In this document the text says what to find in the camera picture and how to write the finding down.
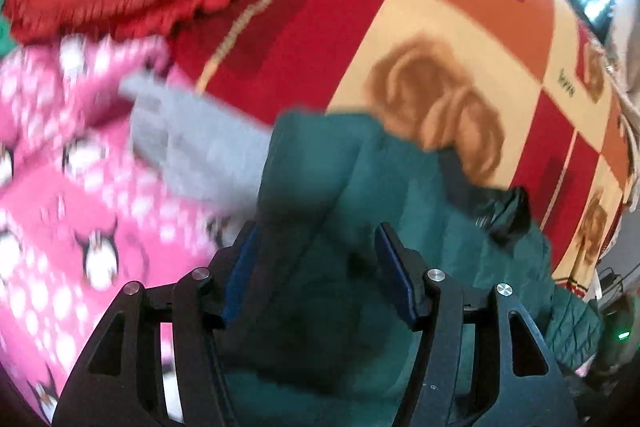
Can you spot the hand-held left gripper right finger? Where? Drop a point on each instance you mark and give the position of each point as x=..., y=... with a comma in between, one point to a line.
x=396, y=273

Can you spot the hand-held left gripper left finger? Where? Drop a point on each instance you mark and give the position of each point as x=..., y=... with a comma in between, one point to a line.
x=244, y=268

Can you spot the green puffer jacket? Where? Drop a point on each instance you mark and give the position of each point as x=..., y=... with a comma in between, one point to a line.
x=345, y=187

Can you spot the grey hoodie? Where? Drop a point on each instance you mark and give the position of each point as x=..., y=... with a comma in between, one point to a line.
x=200, y=152

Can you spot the pink printed blanket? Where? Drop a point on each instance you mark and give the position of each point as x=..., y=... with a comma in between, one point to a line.
x=60, y=187

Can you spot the green cloth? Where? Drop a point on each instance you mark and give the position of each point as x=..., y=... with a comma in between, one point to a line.
x=4, y=29

